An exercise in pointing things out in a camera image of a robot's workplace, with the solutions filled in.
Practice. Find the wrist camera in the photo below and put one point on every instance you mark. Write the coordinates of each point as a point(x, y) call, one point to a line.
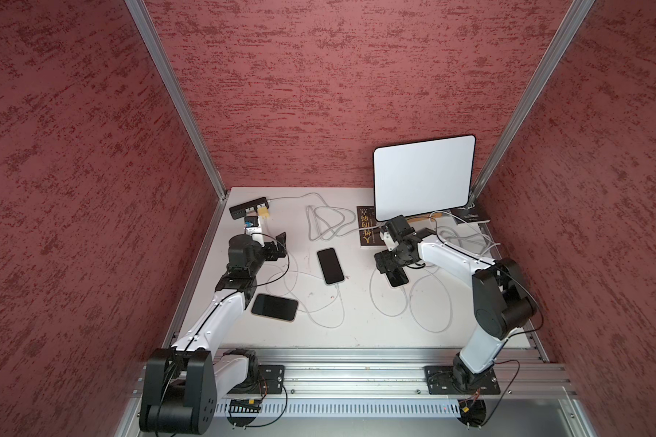
point(386, 237)
point(253, 225)

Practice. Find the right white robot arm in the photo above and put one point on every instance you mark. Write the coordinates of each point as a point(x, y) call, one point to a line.
point(502, 304)

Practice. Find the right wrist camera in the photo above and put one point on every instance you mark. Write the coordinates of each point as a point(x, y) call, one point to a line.
point(386, 237)

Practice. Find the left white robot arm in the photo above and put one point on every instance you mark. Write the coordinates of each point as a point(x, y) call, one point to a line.
point(182, 383)

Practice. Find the black book gold lettering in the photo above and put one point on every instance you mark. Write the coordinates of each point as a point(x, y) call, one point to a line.
point(368, 227)

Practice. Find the white tablet on stand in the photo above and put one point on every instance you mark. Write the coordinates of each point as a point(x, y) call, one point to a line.
point(422, 177)

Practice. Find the black power strip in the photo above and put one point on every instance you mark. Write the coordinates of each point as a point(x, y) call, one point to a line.
point(244, 209)

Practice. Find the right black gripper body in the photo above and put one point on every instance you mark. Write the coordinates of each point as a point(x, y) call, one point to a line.
point(394, 258)

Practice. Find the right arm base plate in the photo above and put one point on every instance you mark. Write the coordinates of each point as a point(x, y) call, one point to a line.
point(458, 380)

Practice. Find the black box behind tablet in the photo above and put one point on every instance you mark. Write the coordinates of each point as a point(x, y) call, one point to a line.
point(475, 214)

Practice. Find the pink case phone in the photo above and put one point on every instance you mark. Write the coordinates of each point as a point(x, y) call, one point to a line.
point(330, 266)

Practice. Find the yellow charger plug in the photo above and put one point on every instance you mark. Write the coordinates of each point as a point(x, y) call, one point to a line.
point(263, 212)

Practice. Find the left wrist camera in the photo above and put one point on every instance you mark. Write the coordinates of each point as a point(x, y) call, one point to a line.
point(253, 225)

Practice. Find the gold edged black phone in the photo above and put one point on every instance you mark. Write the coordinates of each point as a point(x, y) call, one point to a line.
point(274, 307)

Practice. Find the wooden tablet stand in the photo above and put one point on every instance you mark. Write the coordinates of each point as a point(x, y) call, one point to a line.
point(434, 216)

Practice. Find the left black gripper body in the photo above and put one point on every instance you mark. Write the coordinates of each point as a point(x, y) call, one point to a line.
point(268, 252)

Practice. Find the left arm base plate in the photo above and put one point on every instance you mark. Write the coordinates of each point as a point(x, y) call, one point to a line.
point(269, 380)

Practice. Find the aluminium rail frame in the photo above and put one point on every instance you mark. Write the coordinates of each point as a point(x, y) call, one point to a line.
point(383, 392)

